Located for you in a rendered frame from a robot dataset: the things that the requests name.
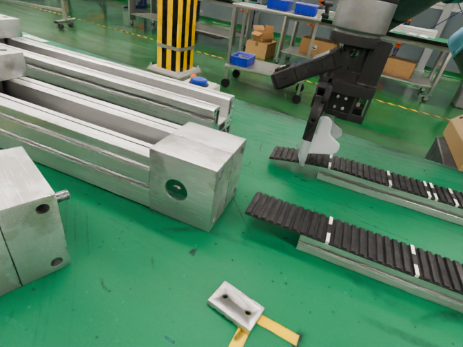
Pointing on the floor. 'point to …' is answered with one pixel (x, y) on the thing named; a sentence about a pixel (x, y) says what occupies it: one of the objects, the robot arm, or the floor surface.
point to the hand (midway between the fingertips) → (302, 151)
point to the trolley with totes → (246, 63)
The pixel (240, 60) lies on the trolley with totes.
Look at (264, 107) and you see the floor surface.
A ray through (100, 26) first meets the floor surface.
